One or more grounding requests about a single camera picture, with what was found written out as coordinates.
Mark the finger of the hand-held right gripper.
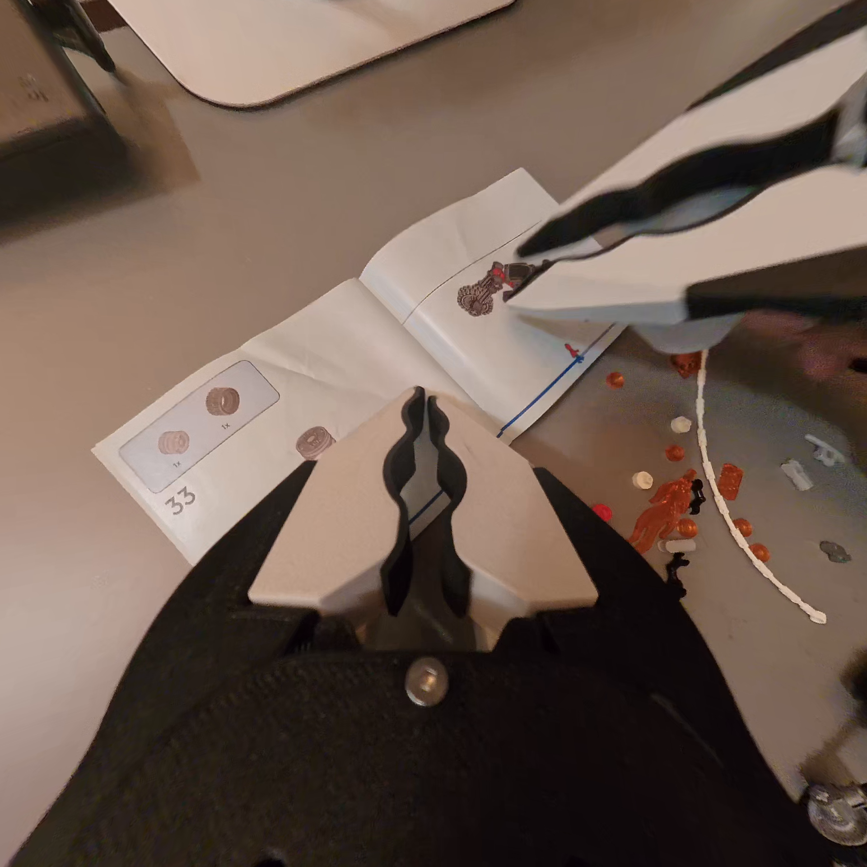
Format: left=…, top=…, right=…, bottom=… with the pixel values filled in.
left=504, top=159, right=867, bottom=326
left=522, top=28, right=867, bottom=260

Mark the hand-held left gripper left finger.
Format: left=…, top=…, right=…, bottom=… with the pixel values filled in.
left=247, top=386, right=426, bottom=617

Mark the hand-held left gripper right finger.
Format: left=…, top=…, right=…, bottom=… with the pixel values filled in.
left=427, top=396, right=600, bottom=650

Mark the instruction booklet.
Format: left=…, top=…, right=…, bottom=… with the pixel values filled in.
left=91, top=168, right=627, bottom=566

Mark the black lego motorcycle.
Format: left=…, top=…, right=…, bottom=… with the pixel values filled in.
left=802, top=647, right=867, bottom=848

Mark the orange lego flame piece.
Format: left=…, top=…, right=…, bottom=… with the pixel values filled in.
left=630, top=471, right=699, bottom=554

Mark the white laptop stand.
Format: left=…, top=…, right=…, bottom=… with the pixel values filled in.
left=108, top=0, right=517, bottom=109

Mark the black power bank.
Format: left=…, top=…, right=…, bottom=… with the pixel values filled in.
left=0, top=0, right=131, bottom=173

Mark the black lego chain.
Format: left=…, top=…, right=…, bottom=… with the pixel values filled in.
left=666, top=477, right=707, bottom=598

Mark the white lego chain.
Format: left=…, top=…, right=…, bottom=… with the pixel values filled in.
left=696, top=349, right=828, bottom=625

